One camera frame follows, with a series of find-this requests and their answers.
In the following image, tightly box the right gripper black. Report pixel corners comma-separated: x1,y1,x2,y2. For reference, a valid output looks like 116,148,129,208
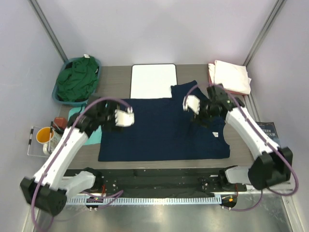
190,96,216,129

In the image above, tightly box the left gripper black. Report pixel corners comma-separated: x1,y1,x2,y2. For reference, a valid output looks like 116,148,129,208
97,99,123,131

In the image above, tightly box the navy blue t shirt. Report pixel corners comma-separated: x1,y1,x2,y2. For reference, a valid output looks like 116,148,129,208
98,81,230,162

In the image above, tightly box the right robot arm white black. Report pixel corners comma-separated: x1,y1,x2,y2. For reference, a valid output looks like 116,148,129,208
183,84,299,193

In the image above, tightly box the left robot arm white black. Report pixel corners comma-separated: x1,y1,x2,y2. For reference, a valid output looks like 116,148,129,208
20,97,134,217

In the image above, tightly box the teal cutting board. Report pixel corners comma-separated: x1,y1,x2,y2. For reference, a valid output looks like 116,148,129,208
68,106,102,145

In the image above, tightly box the green t shirt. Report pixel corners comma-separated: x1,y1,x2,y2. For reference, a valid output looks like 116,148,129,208
56,56,101,102

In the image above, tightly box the brown red block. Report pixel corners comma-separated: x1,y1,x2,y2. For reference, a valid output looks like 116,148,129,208
54,117,67,129

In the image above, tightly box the white board with black rim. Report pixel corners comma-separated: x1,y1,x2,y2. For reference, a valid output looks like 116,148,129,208
130,64,177,99

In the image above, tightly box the white mug orange inside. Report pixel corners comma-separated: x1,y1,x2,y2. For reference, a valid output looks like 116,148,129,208
36,127,61,156

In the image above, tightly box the dark blue book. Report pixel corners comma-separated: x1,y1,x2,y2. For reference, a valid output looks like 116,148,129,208
257,122,281,145

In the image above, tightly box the black white marker pen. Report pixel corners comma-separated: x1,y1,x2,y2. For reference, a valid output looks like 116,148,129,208
28,128,33,146

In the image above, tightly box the clear acrylic tray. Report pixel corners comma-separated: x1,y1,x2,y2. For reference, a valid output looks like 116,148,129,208
27,126,49,158

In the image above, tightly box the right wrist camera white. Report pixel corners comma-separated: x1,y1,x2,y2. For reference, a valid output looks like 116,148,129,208
183,95,200,115

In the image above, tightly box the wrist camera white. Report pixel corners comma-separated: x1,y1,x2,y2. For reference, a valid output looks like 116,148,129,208
114,107,135,127
183,95,200,115

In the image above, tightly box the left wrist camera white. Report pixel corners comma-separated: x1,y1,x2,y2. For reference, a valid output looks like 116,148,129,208
114,107,135,127

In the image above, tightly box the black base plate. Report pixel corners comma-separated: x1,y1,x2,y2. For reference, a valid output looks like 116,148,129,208
65,169,247,194

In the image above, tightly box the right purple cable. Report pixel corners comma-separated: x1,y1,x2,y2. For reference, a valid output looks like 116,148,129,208
183,83,299,211

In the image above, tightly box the purple cable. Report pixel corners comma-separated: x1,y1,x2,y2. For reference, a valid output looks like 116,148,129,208
183,83,299,211
30,97,133,232

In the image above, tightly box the white slotted cable duct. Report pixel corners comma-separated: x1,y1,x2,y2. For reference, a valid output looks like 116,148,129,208
66,195,222,206

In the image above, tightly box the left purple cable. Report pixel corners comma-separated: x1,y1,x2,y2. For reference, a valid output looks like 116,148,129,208
30,97,133,232

